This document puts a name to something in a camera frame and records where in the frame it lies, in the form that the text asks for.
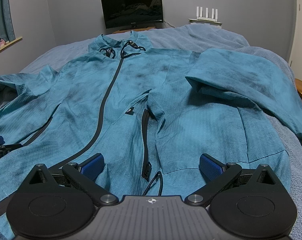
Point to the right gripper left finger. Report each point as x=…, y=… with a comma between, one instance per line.
x=83, y=176

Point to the wooden window sill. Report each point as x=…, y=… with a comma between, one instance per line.
x=7, y=44

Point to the teal zip jacket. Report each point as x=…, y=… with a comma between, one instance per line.
x=152, y=112

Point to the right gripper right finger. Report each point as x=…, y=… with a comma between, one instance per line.
x=221, y=178

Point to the white wifi router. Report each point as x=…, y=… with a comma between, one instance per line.
x=206, y=16

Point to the black monitor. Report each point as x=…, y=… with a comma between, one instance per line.
x=120, y=13

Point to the wooden monitor desk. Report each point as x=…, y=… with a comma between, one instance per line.
x=136, y=29

